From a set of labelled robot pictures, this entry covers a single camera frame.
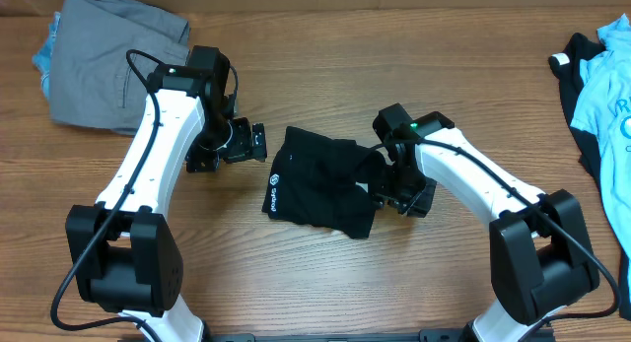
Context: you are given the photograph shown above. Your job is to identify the black garment in pile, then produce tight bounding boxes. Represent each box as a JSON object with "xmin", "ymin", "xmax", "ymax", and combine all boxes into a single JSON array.
[{"xmin": 548, "ymin": 33, "xmax": 630, "ymax": 319}]

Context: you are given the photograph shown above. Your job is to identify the light blue t-shirt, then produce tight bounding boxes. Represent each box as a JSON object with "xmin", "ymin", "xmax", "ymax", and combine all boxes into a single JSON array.
[{"xmin": 570, "ymin": 13, "xmax": 631, "ymax": 274}]

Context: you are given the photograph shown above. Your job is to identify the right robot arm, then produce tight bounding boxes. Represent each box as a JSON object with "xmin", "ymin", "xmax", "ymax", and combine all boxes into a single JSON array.
[{"xmin": 369, "ymin": 103, "xmax": 599, "ymax": 341}]

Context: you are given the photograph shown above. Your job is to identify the black polo shirt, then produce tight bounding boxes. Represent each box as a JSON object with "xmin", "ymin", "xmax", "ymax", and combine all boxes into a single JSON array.
[{"xmin": 262, "ymin": 126, "xmax": 386, "ymax": 239}]

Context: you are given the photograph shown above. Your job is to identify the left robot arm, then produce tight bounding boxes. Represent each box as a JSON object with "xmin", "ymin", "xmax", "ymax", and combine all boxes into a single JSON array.
[{"xmin": 50, "ymin": 45, "xmax": 267, "ymax": 341}]

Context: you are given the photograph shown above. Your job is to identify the folded grey trousers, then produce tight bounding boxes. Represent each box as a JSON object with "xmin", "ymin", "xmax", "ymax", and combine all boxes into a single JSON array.
[{"xmin": 49, "ymin": 0, "xmax": 190, "ymax": 134}]

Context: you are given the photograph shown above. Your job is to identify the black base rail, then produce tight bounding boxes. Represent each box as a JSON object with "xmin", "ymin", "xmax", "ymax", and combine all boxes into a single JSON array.
[{"xmin": 206, "ymin": 329, "xmax": 465, "ymax": 342}]

